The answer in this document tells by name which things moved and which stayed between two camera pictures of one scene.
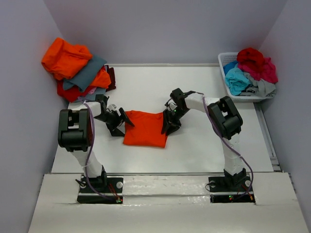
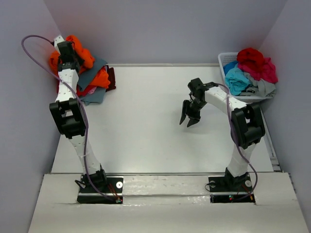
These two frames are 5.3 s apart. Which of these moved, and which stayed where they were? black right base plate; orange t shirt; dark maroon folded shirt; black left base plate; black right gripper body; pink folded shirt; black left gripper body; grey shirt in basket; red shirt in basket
Moved: black right gripper body; orange t shirt; black left gripper body
Stayed: black right base plate; black left base plate; red shirt in basket; pink folded shirt; dark maroon folded shirt; grey shirt in basket
